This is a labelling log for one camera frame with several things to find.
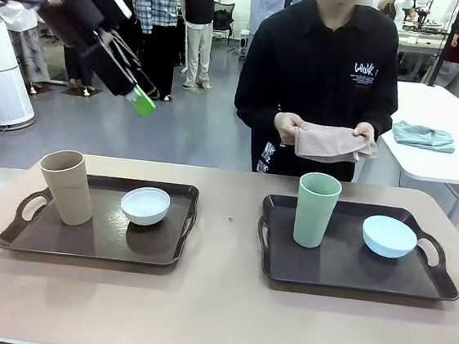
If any black upright pole stand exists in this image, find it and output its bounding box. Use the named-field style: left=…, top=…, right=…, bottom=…
left=426, top=0, right=459, bottom=91

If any white bowl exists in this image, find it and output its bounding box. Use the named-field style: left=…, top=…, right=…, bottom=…
left=118, top=184, right=172, bottom=229

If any flat mannequin base plate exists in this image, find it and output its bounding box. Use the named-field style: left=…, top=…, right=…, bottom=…
left=60, top=83, right=105, bottom=100

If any dark brown handled tray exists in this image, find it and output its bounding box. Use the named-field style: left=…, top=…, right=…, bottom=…
left=0, top=164, right=202, bottom=280
left=250, top=191, right=459, bottom=310

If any person in black shirt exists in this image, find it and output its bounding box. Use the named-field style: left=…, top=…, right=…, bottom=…
left=226, top=0, right=410, bottom=187

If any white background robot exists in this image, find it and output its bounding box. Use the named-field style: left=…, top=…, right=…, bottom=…
left=390, top=0, right=417, bottom=25

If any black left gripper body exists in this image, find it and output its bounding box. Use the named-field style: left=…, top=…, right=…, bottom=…
left=33, top=0, right=134, bottom=54

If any light blue bowl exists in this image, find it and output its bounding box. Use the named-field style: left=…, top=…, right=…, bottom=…
left=359, top=212, right=421, bottom=261

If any person's right hand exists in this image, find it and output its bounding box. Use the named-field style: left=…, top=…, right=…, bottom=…
left=271, top=110, right=313, bottom=148

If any teal cloth mat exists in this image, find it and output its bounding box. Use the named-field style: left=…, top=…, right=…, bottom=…
left=390, top=118, right=458, bottom=154

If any beige cloth mat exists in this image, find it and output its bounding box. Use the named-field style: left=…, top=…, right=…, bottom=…
left=291, top=120, right=381, bottom=169

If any black tee beige trousers person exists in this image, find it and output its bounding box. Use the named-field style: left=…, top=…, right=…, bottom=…
left=172, top=0, right=232, bottom=92

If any blue plaid shirt person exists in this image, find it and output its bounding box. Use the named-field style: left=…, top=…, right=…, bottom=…
left=118, top=0, right=188, bottom=104

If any light blue shirt figure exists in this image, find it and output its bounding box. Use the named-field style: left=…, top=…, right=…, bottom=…
left=243, top=0, right=311, bottom=41

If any white shirt grey trousers figure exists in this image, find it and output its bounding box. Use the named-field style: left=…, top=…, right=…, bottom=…
left=0, top=0, right=55, bottom=88

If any white side table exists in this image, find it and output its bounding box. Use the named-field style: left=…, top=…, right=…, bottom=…
left=371, top=78, right=459, bottom=224

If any person's left hand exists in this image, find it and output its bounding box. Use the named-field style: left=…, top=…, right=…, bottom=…
left=350, top=121, right=381, bottom=156

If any person's left forearm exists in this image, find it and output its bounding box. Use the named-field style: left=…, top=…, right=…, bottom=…
left=369, top=104, right=399, bottom=137

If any tall green cup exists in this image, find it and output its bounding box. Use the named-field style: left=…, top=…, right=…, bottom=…
left=292, top=170, right=344, bottom=251

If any red plaid shirt figure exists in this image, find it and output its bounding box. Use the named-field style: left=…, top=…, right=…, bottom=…
left=60, top=42, right=100, bottom=90

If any tall beige cup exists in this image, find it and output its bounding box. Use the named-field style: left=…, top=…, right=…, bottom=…
left=33, top=147, right=101, bottom=229

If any black office chair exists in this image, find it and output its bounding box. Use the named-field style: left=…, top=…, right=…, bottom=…
left=208, top=7, right=236, bottom=47

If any person's right forearm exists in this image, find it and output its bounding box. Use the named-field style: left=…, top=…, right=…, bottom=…
left=232, top=84, right=289, bottom=134

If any background work table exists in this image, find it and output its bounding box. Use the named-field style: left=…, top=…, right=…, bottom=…
left=390, top=20, right=452, bottom=85

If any white air purifier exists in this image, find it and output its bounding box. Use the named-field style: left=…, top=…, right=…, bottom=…
left=0, top=19, right=47, bottom=132

